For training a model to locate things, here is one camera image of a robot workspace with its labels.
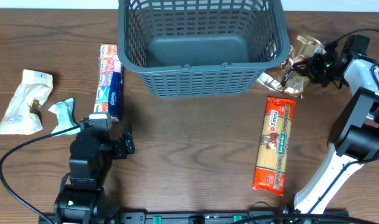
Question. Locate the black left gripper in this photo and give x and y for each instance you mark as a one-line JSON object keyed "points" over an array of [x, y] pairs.
{"points": [[121, 150]]}

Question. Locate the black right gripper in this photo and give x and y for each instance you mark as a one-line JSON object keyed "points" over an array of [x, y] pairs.
{"points": [[310, 69]]}

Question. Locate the Nescafe Gold coffee bag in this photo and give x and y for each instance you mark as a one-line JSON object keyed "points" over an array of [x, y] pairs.
{"points": [[290, 78]]}

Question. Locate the Kleenex pocket tissue multipack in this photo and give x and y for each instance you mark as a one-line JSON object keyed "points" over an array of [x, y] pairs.
{"points": [[110, 83]]}

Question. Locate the small teal packet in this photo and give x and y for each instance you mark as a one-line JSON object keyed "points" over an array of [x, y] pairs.
{"points": [[64, 113]]}

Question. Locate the beige paper pouch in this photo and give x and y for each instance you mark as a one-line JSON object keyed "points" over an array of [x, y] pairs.
{"points": [[35, 86]]}

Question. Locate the orange San Remo spaghetti pack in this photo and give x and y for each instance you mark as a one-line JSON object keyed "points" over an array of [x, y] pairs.
{"points": [[270, 167]]}

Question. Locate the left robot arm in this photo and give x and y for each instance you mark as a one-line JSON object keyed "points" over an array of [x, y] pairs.
{"points": [[81, 198]]}

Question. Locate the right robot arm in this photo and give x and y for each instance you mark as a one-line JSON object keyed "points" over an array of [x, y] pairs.
{"points": [[354, 138]]}

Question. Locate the grey plastic lattice basket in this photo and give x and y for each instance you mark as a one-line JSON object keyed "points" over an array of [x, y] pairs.
{"points": [[186, 48]]}

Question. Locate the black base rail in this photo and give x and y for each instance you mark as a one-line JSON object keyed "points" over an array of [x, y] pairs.
{"points": [[212, 218]]}

